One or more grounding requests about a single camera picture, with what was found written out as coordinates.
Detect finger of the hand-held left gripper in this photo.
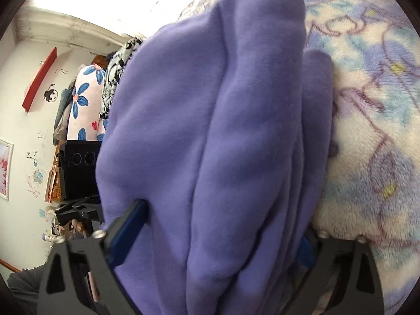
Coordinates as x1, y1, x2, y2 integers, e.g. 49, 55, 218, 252
54, 194, 105, 227

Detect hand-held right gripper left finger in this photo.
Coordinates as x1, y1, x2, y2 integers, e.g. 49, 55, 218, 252
38, 198, 148, 315

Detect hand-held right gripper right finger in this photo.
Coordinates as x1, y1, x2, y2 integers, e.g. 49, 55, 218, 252
279, 231, 384, 315

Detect purple zip hoodie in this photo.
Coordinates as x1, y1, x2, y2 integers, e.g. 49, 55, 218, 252
97, 0, 335, 315

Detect person's left forearm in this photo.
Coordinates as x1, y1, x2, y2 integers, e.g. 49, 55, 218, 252
7, 262, 50, 306

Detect grey-blue clothes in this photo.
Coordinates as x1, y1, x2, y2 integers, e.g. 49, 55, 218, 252
52, 88, 77, 145

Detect carved wooden cabinet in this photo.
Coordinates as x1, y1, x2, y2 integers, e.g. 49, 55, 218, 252
44, 144, 66, 204

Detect white quilt with blue flowers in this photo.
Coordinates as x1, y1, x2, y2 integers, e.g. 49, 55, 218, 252
66, 64, 110, 142

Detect black and white printed garment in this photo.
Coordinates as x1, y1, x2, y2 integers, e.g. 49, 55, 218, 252
98, 36, 146, 120

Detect printed fleece bed blanket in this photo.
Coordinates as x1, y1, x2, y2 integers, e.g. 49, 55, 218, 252
179, 0, 420, 315

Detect framed wall picture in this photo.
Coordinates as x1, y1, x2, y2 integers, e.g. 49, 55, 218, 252
0, 138, 14, 201

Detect cartoon face wall sticker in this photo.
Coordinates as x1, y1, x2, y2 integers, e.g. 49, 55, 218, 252
44, 85, 59, 103

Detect red wall shelf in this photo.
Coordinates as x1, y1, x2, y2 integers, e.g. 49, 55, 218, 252
22, 48, 57, 114

